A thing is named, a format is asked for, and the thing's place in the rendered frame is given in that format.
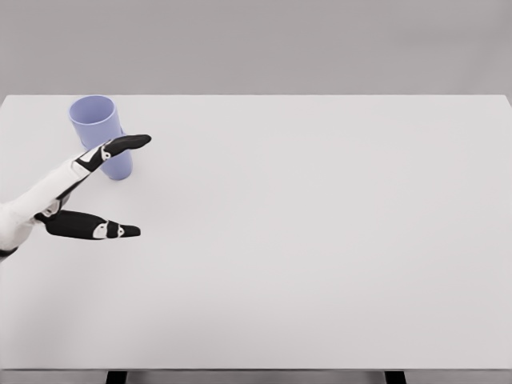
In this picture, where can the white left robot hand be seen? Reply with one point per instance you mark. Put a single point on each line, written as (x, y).
(44, 194)

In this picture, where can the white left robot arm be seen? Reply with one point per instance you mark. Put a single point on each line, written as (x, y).
(6, 226)

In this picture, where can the lavender plastic cup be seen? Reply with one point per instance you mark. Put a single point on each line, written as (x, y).
(94, 130)
(119, 164)

